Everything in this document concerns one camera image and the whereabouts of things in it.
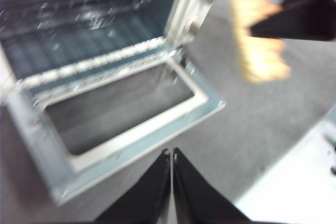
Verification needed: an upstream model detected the golden bread loaf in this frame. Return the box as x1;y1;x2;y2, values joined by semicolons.
228;0;292;84

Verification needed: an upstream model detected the cream Toshiba toaster oven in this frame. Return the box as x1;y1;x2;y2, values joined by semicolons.
0;0;229;207

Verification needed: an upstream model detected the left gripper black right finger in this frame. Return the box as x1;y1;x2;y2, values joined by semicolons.
172;147;253;224

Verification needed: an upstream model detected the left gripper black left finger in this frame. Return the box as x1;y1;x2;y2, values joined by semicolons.
93;148;172;224

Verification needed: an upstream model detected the metal wire oven rack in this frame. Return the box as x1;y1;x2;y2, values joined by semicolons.
0;0;169;80

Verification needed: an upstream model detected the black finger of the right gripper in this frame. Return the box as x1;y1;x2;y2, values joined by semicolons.
250;0;336;42

